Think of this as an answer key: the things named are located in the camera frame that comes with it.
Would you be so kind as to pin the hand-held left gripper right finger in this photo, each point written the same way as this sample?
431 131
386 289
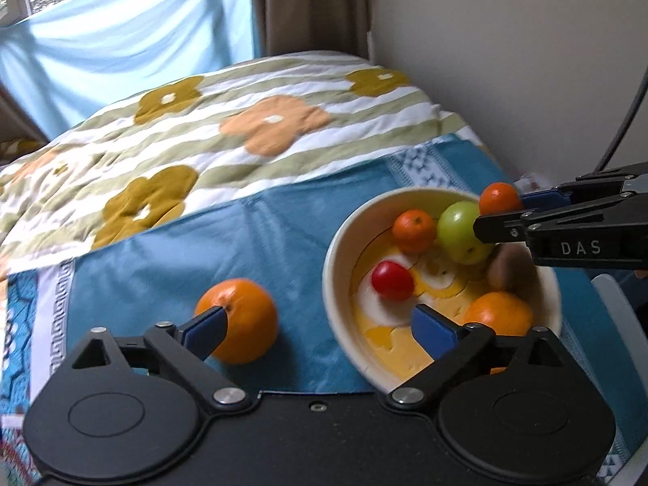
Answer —
430 329

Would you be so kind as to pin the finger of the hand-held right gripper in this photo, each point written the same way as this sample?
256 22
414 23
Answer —
501 228
541 198

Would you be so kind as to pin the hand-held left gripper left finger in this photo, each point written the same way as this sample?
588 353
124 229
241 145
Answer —
207 331

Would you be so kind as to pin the small tangerine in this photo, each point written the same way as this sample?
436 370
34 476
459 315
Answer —
415 233
498 198

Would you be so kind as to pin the green apple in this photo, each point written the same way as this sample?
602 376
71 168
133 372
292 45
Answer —
458 228

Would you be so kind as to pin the brown kiwi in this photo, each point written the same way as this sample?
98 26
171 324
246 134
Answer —
503 271

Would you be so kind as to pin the orange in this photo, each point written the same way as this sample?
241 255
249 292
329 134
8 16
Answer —
498 314
248 314

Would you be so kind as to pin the bright red cherry tomato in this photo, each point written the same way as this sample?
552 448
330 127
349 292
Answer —
392 281

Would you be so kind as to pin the cream bowl with bear print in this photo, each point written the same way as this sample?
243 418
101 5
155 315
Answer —
344 263

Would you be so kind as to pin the blue patterned tablecloth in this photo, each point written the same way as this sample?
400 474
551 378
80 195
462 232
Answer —
152 263

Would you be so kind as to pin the floral striped blanket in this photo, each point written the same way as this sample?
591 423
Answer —
202 126

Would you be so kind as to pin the light blue sheer curtain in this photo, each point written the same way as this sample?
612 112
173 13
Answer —
126 50

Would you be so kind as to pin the brown curtain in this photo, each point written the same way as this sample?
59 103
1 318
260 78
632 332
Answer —
309 5

